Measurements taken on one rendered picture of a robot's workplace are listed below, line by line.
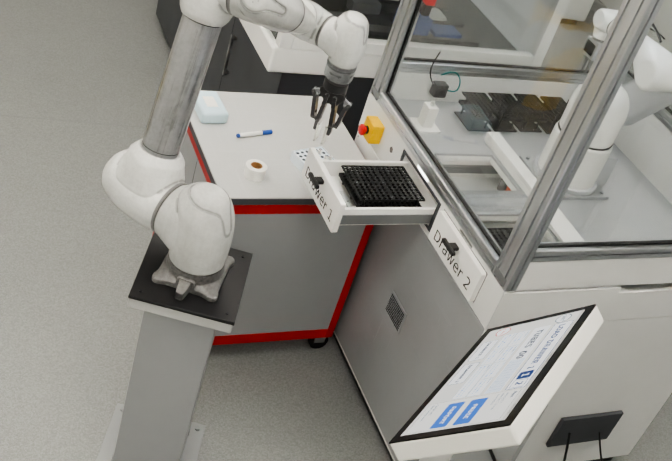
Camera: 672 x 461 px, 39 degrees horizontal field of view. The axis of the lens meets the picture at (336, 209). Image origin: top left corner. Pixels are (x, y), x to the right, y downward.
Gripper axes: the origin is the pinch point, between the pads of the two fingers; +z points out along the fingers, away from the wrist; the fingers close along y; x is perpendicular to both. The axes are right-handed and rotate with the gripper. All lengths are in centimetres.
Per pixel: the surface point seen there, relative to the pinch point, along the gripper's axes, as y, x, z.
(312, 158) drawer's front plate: 1.5, -7.6, 5.3
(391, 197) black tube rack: 28.7, -7.0, 6.4
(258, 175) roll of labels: -12.9, -11.0, 17.8
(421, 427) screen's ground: 64, -100, -11
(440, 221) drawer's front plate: 45.4, -8.3, 5.8
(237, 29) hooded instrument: -72, 95, 36
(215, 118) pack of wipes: -38.9, 8.5, 19.3
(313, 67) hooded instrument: -26, 61, 18
